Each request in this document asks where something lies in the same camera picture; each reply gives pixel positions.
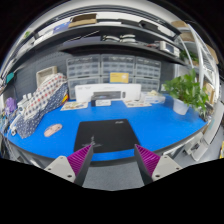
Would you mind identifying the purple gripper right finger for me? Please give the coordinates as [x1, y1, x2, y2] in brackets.
[134, 145, 182, 185]

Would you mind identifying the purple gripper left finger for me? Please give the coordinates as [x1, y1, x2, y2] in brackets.
[45, 145, 93, 186]

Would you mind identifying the black mouse pad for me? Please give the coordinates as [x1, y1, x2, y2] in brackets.
[74, 119, 139, 153]

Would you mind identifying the oval pink coaster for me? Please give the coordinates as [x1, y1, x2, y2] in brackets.
[44, 124, 62, 137]

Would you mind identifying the illustrated card left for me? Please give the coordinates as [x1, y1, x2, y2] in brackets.
[61, 102, 88, 111]

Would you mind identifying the illustrated card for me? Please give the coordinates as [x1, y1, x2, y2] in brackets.
[61, 102, 88, 111]
[123, 100, 152, 108]

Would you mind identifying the illustrated card right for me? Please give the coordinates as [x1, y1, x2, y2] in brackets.
[123, 100, 152, 108]

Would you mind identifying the black small box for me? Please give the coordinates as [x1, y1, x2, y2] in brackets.
[91, 91, 126, 106]

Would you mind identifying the patterned fabric bag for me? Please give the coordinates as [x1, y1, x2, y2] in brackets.
[16, 73, 68, 139]

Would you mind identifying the white long box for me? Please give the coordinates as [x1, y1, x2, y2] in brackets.
[75, 83, 141, 102]

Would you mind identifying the potted green plant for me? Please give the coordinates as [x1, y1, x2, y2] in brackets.
[163, 69, 208, 115]

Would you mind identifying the purple small object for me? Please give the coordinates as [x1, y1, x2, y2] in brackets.
[5, 97, 17, 115]

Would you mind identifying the yellow label box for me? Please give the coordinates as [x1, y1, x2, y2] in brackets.
[110, 72, 129, 83]

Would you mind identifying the white framed panel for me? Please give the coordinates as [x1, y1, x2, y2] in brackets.
[36, 66, 57, 86]

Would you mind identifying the grey drawer organizer cabinet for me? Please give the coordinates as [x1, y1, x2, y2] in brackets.
[66, 54, 161, 100]

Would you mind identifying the white device on shelf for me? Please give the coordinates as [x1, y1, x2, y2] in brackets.
[159, 41, 180, 57]

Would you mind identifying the cardboard box on shelf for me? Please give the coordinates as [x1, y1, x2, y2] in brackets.
[68, 13, 97, 28]

